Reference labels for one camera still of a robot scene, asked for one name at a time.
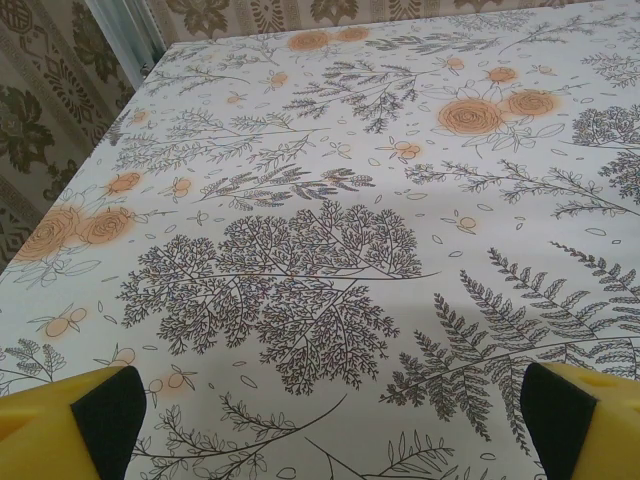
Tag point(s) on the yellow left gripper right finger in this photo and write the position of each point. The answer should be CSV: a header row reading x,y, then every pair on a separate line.
x,y
590,430

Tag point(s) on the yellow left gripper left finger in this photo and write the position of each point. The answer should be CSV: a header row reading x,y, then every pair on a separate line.
x,y
45,430

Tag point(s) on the floral print tablecloth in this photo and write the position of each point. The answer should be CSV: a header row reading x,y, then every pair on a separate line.
x,y
350,150

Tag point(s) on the aluminium frame corner post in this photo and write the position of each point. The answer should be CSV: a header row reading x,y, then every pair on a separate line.
x,y
135,30

